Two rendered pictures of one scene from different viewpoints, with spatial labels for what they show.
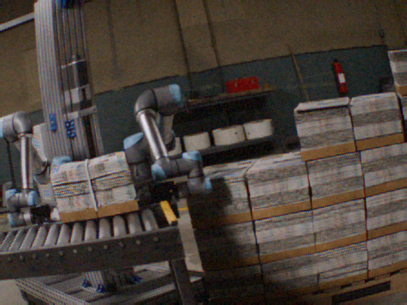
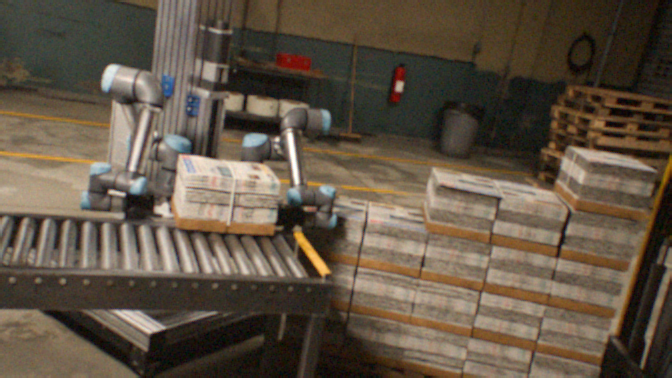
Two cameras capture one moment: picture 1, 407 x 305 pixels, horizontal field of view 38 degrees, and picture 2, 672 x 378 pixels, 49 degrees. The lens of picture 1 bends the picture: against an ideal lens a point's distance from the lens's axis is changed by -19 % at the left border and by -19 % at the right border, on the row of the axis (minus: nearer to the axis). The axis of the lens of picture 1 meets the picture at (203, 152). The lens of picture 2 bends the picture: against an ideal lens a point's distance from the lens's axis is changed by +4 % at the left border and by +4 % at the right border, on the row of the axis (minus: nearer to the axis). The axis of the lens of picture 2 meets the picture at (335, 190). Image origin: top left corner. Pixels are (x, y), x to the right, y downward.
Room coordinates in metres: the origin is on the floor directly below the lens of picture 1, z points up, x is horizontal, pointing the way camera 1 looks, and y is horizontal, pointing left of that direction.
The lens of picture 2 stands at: (0.13, 0.75, 1.72)
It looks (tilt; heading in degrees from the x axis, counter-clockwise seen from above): 14 degrees down; 346
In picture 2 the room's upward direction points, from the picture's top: 11 degrees clockwise
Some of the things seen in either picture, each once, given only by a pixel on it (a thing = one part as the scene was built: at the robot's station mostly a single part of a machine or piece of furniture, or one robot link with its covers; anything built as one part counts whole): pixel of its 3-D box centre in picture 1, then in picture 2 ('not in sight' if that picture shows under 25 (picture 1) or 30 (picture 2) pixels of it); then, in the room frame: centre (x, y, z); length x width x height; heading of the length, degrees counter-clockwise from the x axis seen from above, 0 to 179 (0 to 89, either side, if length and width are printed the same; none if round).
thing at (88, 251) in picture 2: (6, 246); (88, 249); (2.56, 0.97, 0.77); 0.47 x 0.05 x 0.05; 6
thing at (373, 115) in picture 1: (377, 119); (521, 216); (3.09, -0.89, 0.95); 0.38 x 0.29 x 0.23; 163
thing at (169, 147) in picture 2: (63, 169); (175, 151); (3.31, 0.72, 0.98); 0.13 x 0.12 x 0.14; 69
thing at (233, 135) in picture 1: (211, 123); (250, 89); (9.36, -0.18, 0.55); 1.80 x 0.70 x 1.09; 96
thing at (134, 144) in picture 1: (136, 147); (255, 147); (3.63, 0.33, 0.98); 0.13 x 0.12 x 0.14; 105
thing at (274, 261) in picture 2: (134, 227); (273, 258); (2.64, 0.32, 0.77); 0.47 x 0.05 x 0.05; 6
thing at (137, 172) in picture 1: (139, 169); not in sight; (3.63, 0.34, 0.87); 0.15 x 0.15 x 0.10
